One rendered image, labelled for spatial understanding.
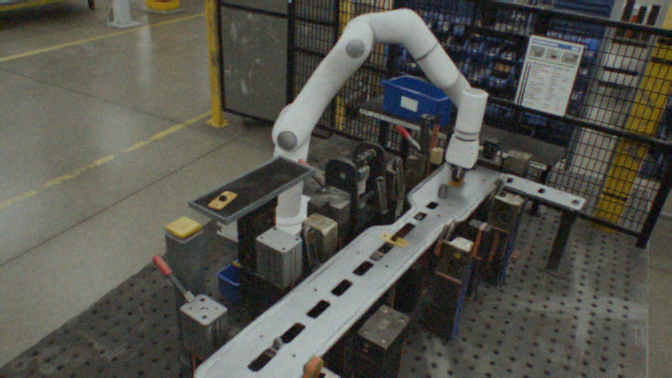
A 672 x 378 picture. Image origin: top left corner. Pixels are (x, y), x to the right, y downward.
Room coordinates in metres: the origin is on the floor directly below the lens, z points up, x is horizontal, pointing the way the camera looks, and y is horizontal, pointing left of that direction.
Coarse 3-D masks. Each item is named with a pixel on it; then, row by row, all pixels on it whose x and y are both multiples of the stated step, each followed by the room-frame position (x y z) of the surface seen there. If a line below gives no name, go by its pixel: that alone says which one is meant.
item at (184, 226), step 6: (174, 222) 1.06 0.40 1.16; (180, 222) 1.06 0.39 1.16; (186, 222) 1.06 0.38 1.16; (192, 222) 1.07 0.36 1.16; (168, 228) 1.04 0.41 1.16; (174, 228) 1.04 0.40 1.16; (180, 228) 1.04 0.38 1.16; (186, 228) 1.04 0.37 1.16; (192, 228) 1.04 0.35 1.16; (198, 228) 1.05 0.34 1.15; (180, 234) 1.01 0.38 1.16; (186, 234) 1.02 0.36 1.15
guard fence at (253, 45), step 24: (216, 0) 4.32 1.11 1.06; (240, 0) 4.21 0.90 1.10; (264, 0) 4.11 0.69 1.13; (312, 0) 3.92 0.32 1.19; (336, 0) 3.82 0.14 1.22; (216, 24) 4.31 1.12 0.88; (240, 24) 4.21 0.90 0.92; (264, 24) 4.11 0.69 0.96; (336, 24) 3.82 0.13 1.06; (216, 48) 4.30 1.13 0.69; (240, 48) 4.21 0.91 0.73; (264, 48) 4.10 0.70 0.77; (216, 72) 4.29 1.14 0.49; (240, 72) 4.21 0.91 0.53; (264, 72) 4.10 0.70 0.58; (312, 72) 3.92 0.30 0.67; (216, 96) 4.30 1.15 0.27; (240, 96) 4.22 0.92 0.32; (264, 96) 4.11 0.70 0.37; (216, 120) 4.30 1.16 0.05; (264, 120) 4.10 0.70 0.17; (336, 120) 3.79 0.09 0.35
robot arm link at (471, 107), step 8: (472, 88) 1.71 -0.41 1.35; (464, 96) 1.66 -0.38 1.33; (472, 96) 1.65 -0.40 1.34; (480, 96) 1.65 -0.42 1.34; (464, 104) 1.66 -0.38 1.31; (472, 104) 1.64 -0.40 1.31; (480, 104) 1.64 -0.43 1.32; (464, 112) 1.65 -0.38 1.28; (472, 112) 1.64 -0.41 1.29; (480, 112) 1.65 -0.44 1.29; (464, 120) 1.65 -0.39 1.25; (472, 120) 1.64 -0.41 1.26; (480, 120) 1.65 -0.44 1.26; (464, 128) 1.65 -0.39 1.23; (472, 128) 1.64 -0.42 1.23
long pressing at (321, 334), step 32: (416, 192) 1.59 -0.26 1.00; (448, 192) 1.61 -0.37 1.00; (480, 192) 1.62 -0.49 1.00; (416, 224) 1.38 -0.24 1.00; (352, 256) 1.19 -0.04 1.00; (384, 256) 1.20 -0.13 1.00; (416, 256) 1.22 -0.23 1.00; (320, 288) 1.05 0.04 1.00; (352, 288) 1.06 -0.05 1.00; (384, 288) 1.07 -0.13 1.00; (256, 320) 0.91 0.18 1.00; (288, 320) 0.92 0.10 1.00; (320, 320) 0.93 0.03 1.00; (352, 320) 0.94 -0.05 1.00; (224, 352) 0.81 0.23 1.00; (256, 352) 0.82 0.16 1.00; (288, 352) 0.82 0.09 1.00; (320, 352) 0.83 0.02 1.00
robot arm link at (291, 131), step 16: (352, 32) 1.62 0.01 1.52; (368, 32) 1.66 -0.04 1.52; (336, 48) 1.61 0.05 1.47; (352, 48) 1.59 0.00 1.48; (368, 48) 1.61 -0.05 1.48; (320, 64) 1.70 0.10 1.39; (336, 64) 1.63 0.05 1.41; (352, 64) 1.60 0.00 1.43; (320, 80) 1.66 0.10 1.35; (336, 80) 1.66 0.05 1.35; (304, 96) 1.67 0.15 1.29; (320, 96) 1.66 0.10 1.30; (288, 112) 1.65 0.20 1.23; (304, 112) 1.65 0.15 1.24; (320, 112) 1.67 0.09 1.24; (288, 128) 1.62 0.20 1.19; (304, 128) 1.63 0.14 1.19; (288, 144) 1.61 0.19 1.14
